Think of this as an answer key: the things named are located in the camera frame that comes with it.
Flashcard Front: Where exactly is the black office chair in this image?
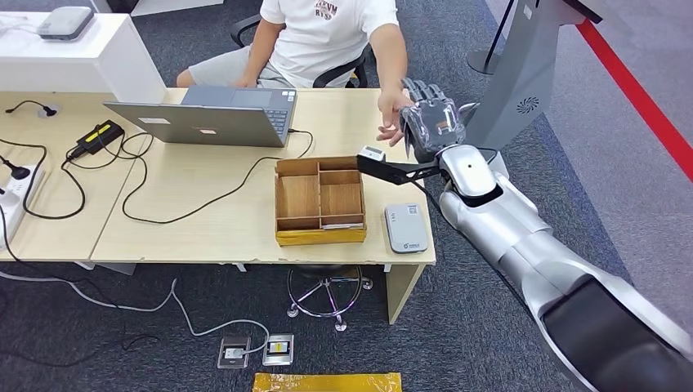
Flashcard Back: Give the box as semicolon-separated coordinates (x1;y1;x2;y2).
230;14;372;89

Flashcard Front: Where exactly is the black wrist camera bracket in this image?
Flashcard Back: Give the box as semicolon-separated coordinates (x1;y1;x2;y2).
355;154;442;187

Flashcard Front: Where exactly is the white power strip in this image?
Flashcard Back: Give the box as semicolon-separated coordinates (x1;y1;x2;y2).
0;164;46;250

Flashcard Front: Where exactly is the black stanchion pole with base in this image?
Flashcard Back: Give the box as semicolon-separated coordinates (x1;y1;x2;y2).
466;0;516;76

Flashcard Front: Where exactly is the yellow taped box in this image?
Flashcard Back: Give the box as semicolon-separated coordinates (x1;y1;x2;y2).
253;372;404;392

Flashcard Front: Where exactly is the grey card reader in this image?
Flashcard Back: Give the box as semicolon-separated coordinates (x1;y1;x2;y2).
384;203;429;255

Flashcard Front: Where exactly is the grey kiosk stand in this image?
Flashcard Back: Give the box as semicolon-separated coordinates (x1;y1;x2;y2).
463;0;604;182

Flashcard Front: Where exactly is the black laptop charging cable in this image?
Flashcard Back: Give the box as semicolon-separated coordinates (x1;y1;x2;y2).
110;128;315;225

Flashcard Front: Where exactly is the chrome stool base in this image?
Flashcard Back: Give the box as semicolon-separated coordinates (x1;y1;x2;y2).
287;265;374;332

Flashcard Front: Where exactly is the white furniture panel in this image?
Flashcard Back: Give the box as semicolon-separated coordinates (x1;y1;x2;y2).
91;0;225;17

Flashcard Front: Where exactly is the black cable with desk grommet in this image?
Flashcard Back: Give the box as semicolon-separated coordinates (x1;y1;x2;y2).
5;100;60;119

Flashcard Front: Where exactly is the person's left hand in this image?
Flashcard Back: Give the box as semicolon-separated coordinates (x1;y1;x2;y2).
376;89;415;148

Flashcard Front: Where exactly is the person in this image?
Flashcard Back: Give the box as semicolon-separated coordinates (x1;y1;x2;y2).
176;0;415;148

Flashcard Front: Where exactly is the black adapter mains cable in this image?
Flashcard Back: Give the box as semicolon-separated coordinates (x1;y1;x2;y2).
0;137;87;221

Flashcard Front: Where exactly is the black floor cable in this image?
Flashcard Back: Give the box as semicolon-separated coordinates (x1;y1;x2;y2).
0;332;161;368

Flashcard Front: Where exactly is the floor socket with yellow label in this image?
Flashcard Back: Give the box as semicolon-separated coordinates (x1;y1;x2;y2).
262;333;296;367

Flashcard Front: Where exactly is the grey open laptop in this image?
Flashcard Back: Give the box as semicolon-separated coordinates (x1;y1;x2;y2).
103;85;297;149

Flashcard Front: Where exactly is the floor socket with white plug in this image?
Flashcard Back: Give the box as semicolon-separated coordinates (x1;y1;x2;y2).
217;336;253;370

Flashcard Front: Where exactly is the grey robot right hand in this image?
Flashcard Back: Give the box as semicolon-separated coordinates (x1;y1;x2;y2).
399;78;467;163

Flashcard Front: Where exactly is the beige desk with side leg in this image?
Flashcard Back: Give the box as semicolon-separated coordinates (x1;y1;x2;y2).
89;87;437;326

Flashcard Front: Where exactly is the grey device on counter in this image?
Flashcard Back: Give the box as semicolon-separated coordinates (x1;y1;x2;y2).
38;6;96;41

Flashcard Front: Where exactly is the beige desk with power strip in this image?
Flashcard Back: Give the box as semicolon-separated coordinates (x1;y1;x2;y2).
0;91;165;276

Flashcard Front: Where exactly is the wooden compartment box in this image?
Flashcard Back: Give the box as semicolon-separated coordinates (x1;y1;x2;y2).
274;156;368;247

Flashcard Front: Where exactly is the white counter cabinet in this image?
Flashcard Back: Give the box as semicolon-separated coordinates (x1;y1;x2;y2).
0;11;167;104

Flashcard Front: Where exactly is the white floor cable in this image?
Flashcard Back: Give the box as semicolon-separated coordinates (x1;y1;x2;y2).
0;270;270;355

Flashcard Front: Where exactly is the black plug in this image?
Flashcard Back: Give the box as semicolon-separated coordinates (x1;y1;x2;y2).
0;155;31;180

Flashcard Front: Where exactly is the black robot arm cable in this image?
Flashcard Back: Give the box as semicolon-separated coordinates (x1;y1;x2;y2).
414;180;543;323

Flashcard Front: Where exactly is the black power adapter yellow label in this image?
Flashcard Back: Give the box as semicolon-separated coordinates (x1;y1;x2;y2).
76;119;126;155

